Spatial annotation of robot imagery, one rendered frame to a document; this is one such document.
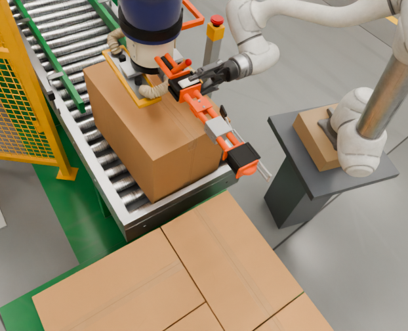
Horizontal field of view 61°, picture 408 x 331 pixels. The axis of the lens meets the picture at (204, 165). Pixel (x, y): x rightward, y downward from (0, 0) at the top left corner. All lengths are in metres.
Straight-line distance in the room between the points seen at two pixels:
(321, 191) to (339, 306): 0.90
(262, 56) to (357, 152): 0.52
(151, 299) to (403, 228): 1.87
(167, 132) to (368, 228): 1.69
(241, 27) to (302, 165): 0.73
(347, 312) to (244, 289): 0.92
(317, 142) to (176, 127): 0.68
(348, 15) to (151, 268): 1.23
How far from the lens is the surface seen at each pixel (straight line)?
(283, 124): 1.87
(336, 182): 1.76
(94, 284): 1.62
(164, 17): 1.24
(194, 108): 1.17
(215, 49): 1.99
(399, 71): 1.22
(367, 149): 1.47
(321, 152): 1.71
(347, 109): 1.61
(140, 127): 1.47
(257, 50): 1.37
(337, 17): 1.29
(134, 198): 1.75
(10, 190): 2.57
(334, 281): 2.41
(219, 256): 1.65
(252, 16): 1.36
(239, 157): 1.06
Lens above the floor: 2.09
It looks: 56 degrees down
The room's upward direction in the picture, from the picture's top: 12 degrees clockwise
